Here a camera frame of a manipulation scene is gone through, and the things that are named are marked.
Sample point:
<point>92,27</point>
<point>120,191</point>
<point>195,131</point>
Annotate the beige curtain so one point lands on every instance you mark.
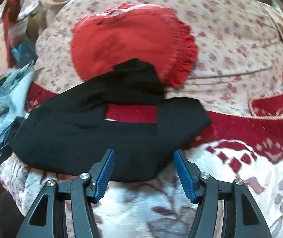
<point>44,17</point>

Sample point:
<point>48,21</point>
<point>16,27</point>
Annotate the red white patterned blanket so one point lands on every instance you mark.
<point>249,148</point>

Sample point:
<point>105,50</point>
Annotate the red heart-shaped pillow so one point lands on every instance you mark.
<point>149,32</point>

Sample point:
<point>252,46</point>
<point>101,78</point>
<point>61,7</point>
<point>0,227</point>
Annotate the floral beige quilt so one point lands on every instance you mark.
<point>240,52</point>

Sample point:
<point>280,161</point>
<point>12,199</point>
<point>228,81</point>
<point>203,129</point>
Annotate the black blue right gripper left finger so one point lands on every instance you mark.
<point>47,215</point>

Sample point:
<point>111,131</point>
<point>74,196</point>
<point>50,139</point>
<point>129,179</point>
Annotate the light blue towel clothes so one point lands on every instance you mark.
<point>13,92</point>

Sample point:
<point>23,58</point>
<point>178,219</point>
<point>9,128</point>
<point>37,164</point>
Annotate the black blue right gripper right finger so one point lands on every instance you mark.
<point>241,218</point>

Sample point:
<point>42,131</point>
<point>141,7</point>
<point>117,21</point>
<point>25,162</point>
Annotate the black pants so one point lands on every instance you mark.
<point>124,110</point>

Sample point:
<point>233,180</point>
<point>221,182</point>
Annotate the teal blue bag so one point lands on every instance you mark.
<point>24,53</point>

